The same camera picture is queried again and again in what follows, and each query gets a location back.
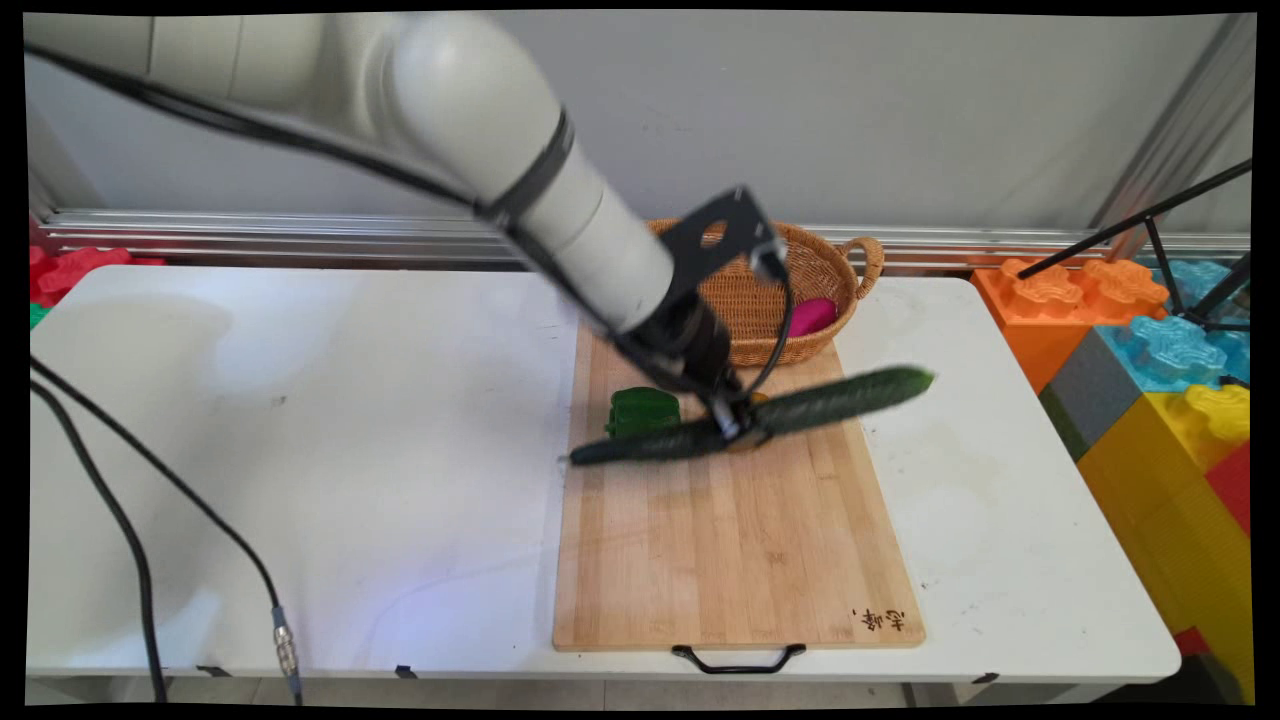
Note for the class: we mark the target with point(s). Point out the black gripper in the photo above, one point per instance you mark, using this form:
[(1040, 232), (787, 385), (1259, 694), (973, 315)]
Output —
[(685, 345)]

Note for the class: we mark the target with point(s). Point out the green bell pepper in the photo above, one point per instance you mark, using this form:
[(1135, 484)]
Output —
[(642, 410)]

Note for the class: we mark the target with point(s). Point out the long dark green cucumber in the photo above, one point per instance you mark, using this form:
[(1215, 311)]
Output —
[(840, 398)]

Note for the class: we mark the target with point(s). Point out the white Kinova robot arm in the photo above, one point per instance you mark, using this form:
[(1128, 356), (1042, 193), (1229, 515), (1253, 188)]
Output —
[(470, 110)]

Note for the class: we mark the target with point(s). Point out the orange bell pepper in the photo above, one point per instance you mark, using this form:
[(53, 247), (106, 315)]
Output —
[(760, 399)]

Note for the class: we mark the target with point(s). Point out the magenta toy eggplant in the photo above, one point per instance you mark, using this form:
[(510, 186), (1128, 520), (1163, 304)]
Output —
[(812, 315)]

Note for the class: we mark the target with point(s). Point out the woven wicker basket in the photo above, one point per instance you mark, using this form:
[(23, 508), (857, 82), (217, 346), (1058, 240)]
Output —
[(830, 275)]

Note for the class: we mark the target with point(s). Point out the orange giant building block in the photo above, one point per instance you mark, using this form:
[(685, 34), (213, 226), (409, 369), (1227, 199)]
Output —
[(1040, 310)]

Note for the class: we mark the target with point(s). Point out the grey giant building block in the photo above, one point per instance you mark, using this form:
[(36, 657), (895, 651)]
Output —
[(1090, 390)]

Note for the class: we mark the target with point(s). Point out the blue giant building block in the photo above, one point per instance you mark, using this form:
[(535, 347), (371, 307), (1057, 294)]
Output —
[(1170, 350)]

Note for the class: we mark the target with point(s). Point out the yellow giant building block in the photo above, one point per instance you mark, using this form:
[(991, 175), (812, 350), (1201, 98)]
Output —
[(1170, 510)]

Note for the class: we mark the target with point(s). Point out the black tripod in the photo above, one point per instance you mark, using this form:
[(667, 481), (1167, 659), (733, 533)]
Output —
[(1150, 215)]

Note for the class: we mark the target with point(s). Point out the red giant block beside yellow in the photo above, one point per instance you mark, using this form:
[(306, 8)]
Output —
[(1235, 485)]

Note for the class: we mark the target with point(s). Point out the red jagged building block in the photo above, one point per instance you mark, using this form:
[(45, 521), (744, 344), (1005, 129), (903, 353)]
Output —
[(75, 272)]

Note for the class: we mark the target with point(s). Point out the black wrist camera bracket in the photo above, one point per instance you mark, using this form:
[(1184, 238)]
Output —
[(735, 225)]

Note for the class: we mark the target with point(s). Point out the aluminium rail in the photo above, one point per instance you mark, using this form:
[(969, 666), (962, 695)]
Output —
[(250, 232)]

